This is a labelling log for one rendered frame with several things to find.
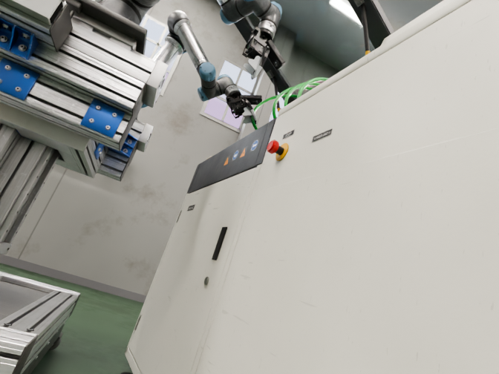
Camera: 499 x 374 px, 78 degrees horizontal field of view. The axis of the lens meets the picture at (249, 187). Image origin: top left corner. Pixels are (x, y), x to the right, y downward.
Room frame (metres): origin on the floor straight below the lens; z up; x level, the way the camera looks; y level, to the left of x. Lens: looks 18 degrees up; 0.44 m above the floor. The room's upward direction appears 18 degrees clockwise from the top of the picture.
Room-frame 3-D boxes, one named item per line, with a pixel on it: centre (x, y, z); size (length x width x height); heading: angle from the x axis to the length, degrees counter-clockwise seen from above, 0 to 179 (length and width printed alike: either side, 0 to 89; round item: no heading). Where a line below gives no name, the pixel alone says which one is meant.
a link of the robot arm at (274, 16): (1.00, 0.13, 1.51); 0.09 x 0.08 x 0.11; 133
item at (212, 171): (1.15, 0.11, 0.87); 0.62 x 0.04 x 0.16; 25
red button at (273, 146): (0.72, -0.04, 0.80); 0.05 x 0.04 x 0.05; 25
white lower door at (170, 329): (1.14, 0.13, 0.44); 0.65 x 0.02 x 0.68; 25
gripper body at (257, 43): (1.00, 0.14, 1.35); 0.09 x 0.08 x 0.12; 115
